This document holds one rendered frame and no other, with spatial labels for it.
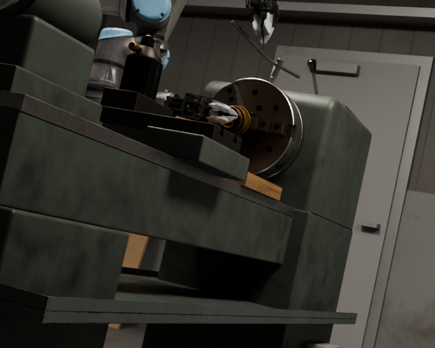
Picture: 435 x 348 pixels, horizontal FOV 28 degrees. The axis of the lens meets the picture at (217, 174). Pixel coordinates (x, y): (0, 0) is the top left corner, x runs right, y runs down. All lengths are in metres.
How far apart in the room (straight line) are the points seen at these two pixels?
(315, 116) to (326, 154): 0.13
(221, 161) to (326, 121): 0.86
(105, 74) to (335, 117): 0.86
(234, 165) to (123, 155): 0.43
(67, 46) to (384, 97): 4.19
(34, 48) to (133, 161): 0.33
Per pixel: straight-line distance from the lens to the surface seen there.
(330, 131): 2.81
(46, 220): 1.48
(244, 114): 2.59
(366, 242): 5.56
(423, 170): 5.57
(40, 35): 1.60
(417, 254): 5.49
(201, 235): 2.13
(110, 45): 3.17
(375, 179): 5.60
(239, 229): 2.35
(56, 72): 1.65
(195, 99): 2.51
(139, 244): 5.96
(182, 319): 1.81
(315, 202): 2.79
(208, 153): 1.93
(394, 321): 5.50
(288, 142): 2.65
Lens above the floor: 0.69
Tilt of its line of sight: 5 degrees up
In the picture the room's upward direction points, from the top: 13 degrees clockwise
